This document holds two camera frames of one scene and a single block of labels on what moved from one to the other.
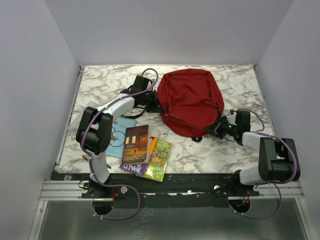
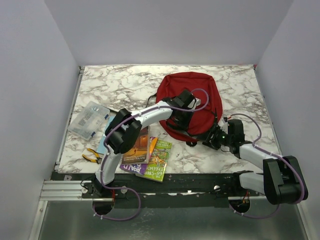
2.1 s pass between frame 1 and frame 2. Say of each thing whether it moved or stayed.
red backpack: stayed
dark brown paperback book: stayed
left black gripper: moved
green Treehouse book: stayed
